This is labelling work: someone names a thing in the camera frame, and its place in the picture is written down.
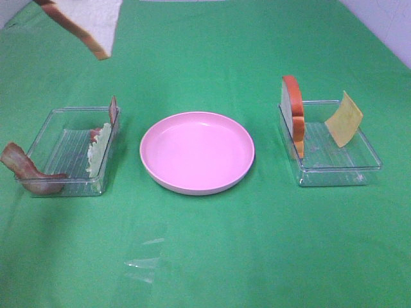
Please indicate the bacon strip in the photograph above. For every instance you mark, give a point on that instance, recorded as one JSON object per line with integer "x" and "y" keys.
{"x": 15, "y": 159}
{"x": 110, "y": 115}

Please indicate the green lettuce leaf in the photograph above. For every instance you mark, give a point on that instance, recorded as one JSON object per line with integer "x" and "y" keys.
{"x": 95, "y": 155}

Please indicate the yellow cheese slice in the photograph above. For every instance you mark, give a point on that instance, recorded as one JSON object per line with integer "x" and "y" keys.
{"x": 343, "y": 124}

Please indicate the bread slice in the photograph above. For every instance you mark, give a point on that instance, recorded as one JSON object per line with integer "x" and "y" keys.
{"x": 293, "y": 111}
{"x": 93, "y": 22}

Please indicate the pink plate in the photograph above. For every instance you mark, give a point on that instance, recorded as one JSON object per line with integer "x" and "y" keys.
{"x": 197, "y": 153}

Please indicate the green tablecloth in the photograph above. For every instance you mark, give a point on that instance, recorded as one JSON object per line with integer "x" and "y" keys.
{"x": 264, "y": 243}

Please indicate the clear right plastic container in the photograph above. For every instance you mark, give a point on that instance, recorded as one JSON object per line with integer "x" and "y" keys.
{"x": 324, "y": 164}

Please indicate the clear plastic container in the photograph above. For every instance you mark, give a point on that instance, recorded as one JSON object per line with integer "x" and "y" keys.
{"x": 324, "y": 164}
{"x": 61, "y": 146}

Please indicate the clear left plastic container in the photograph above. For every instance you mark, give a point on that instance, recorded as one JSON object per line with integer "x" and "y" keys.
{"x": 61, "y": 146}

